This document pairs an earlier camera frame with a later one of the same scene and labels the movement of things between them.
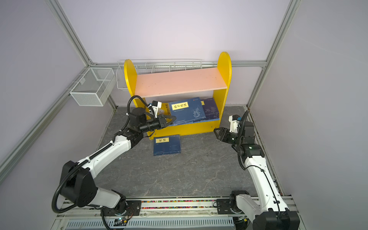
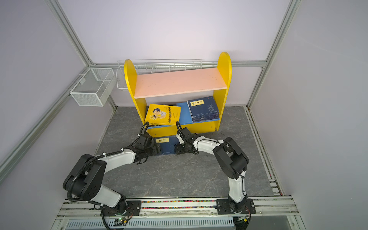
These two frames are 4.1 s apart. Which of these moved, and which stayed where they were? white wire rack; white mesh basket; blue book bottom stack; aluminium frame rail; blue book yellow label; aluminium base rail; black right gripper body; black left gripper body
Moved: black right gripper body; black left gripper body; blue book bottom stack
Stayed: aluminium base rail; blue book yellow label; white mesh basket; aluminium frame rail; white wire rack
